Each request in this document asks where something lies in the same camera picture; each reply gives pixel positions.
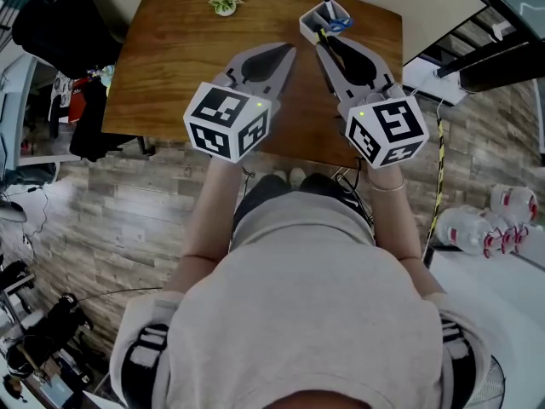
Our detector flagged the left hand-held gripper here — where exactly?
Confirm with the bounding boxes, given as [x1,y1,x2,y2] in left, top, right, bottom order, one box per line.
[183,43,298,164]

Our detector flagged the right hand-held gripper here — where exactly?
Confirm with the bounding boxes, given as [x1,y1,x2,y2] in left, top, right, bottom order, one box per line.
[314,35,430,170]

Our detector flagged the person's left forearm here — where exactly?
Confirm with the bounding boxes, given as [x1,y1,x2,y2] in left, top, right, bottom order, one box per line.
[163,158,244,291]

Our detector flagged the person's right forearm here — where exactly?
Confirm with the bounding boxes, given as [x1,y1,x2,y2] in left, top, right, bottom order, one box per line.
[365,167,446,296]

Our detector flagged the white desk organizer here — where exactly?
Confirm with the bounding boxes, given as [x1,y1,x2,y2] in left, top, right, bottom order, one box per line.
[299,3,353,44]

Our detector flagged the white platform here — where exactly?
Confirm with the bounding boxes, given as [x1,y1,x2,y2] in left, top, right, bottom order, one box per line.
[402,55,468,104]

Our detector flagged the small potted plant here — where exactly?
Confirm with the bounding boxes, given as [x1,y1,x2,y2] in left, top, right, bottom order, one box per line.
[207,0,245,18]

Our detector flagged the brown wooden table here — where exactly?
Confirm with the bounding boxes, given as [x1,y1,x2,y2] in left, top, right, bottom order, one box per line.
[101,0,404,169]

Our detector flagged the black trousers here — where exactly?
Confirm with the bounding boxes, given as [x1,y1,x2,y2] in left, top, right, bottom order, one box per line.
[232,172,376,246]

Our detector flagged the yellow black striped tape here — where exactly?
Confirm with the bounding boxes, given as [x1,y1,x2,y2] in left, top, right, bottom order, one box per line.
[427,117,447,246]

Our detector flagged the black office chair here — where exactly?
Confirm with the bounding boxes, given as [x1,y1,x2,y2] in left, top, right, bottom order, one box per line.
[67,78,151,162]

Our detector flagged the large clear water bottle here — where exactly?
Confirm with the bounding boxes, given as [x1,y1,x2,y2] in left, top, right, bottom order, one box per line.
[436,206,496,257]
[485,210,545,256]
[489,185,540,226]

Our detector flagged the red flat item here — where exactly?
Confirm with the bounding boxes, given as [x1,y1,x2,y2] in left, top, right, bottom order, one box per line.
[67,78,87,124]

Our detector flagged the black bulky bag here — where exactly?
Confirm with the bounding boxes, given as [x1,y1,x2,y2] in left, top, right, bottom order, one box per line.
[12,0,125,78]

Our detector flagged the grey shirt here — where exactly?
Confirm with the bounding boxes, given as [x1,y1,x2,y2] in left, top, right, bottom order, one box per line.
[109,189,499,409]

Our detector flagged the white desk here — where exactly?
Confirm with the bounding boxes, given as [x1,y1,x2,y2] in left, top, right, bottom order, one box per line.
[0,53,40,161]

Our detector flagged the white flat panel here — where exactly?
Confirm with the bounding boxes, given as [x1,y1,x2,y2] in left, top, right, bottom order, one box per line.
[425,245,545,357]

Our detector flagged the black bag pile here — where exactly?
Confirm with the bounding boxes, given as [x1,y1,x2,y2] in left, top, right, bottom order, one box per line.
[44,291,95,345]

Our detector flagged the person's face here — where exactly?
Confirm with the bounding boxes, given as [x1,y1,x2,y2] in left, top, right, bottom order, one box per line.
[266,389,384,409]

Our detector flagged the blue handled scissors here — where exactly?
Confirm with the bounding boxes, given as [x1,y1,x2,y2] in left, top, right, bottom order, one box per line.
[328,16,356,33]

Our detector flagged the thin gold bracelet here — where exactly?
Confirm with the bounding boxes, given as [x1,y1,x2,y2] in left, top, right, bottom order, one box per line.
[368,178,407,193]

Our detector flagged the black metal frame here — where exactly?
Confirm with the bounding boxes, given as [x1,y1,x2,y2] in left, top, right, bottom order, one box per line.
[436,10,545,93]

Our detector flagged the thin black cable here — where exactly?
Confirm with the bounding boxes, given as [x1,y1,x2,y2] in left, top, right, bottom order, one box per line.
[76,286,164,302]

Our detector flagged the black white-striped shoulder strap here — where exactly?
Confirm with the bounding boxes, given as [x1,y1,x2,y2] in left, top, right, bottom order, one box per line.
[121,324,169,409]
[440,320,476,409]

